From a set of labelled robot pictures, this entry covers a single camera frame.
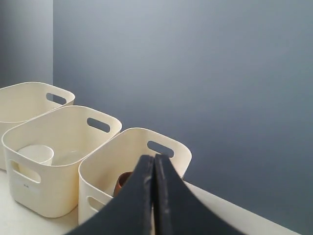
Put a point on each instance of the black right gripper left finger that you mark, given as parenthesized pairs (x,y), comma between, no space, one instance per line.
(129,213)

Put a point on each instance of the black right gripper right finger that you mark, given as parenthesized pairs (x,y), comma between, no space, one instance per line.
(177,211)

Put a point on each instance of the brown wooden cup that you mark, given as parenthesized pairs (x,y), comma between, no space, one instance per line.
(122,179)

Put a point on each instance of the white paper cup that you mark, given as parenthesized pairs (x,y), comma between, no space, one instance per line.
(38,154)

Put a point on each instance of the right cream plastic bin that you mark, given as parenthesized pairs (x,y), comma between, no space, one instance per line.
(100,170)

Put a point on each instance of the cream plastic bin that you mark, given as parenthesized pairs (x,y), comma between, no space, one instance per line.
(26,101)
(100,170)
(72,132)

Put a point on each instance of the middle cream plastic bin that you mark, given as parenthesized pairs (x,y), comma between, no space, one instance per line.
(72,132)

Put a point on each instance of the left cream plastic bin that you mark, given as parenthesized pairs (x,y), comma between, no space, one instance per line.
(26,101)

